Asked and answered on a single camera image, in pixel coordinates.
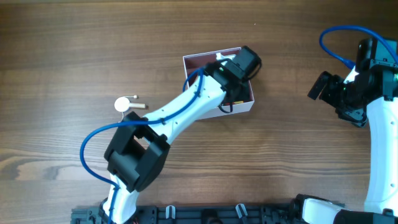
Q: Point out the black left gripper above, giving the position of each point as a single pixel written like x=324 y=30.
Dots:
x=242 y=93

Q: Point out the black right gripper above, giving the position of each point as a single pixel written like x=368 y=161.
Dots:
x=329 y=90

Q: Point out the white wooden rattle drum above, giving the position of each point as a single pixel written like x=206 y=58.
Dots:
x=124 y=103

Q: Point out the colourful two-by-two puzzle cube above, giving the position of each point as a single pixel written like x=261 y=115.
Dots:
x=233 y=103

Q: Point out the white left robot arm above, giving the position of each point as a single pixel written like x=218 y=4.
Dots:
x=138 y=150

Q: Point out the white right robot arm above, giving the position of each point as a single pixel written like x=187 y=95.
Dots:
x=380 y=205

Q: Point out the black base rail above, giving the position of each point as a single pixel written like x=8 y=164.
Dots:
x=265 y=214

